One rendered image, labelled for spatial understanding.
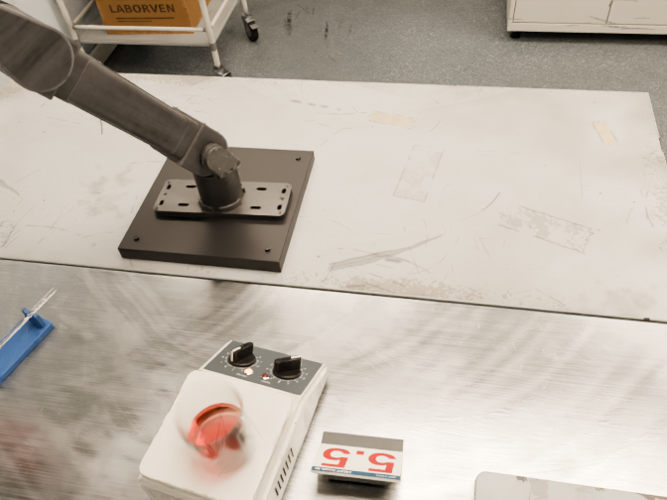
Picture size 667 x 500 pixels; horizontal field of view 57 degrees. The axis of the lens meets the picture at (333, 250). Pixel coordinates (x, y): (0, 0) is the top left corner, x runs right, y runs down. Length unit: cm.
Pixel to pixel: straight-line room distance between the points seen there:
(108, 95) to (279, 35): 250
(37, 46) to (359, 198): 49
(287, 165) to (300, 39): 219
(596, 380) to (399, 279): 27
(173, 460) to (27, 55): 40
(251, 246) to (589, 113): 61
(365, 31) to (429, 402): 258
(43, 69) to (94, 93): 8
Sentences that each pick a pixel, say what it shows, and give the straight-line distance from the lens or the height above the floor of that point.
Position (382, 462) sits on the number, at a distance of 68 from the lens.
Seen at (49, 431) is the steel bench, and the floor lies 90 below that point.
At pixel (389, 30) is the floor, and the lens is 316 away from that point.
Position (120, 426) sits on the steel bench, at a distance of 79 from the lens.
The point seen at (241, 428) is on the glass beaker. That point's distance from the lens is 57.
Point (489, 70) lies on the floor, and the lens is 287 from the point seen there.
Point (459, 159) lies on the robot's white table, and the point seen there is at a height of 90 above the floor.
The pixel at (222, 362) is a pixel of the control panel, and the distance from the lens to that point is 72.
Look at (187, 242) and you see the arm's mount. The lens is 90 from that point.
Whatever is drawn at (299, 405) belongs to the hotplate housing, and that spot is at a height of 97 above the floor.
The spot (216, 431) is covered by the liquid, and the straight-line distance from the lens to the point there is 61.
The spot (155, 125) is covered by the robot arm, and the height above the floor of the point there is 111.
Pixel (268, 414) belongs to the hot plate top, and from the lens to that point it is 64.
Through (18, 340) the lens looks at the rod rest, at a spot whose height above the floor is 91.
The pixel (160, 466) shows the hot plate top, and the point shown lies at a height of 99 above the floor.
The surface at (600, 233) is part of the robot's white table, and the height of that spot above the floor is 90.
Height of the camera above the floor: 156
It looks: 49 degrees down
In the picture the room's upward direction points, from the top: 7 degrees counter-clockwise
